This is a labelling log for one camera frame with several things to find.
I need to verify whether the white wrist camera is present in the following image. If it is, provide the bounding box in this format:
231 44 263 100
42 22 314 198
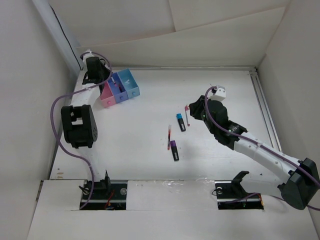
80 49 94 63
209 85 226 102

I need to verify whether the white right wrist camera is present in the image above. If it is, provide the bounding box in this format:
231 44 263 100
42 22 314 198
209 85 226 102

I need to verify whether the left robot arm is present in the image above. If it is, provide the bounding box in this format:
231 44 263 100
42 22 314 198
60 50 112 199

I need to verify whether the purple capped black highlighter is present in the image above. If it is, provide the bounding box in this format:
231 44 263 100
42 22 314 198
170 140 179 162

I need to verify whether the blue drawer container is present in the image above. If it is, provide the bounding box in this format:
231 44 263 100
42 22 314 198
117 68 140 99

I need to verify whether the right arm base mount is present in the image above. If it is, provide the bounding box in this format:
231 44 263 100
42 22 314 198
211 171 264 210

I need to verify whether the blue capped black highlighter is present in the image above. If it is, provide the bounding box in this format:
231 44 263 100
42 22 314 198
176 113 186 132

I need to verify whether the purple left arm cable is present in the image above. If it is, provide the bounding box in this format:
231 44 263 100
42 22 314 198
49 51 113 210

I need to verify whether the pink drawer container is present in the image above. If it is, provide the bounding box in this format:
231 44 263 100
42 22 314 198
100 82 116 108

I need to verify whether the pink capped white marker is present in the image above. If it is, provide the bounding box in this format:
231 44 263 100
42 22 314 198
184 105 190 127

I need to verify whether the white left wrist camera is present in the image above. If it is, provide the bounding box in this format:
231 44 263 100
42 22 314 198
80 49 94 63

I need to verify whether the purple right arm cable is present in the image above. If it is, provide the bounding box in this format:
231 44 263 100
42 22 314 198
204 86 320 211

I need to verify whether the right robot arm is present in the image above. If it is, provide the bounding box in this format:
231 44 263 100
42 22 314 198
188 95 320 210

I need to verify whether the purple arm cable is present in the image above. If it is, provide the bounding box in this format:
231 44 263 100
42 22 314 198
204 86 320 211
49 51 113 210

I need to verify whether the purple drawer container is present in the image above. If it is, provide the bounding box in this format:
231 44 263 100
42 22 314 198
108 72 129 104

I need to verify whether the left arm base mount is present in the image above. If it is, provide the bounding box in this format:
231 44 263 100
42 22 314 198
79 172 128 211

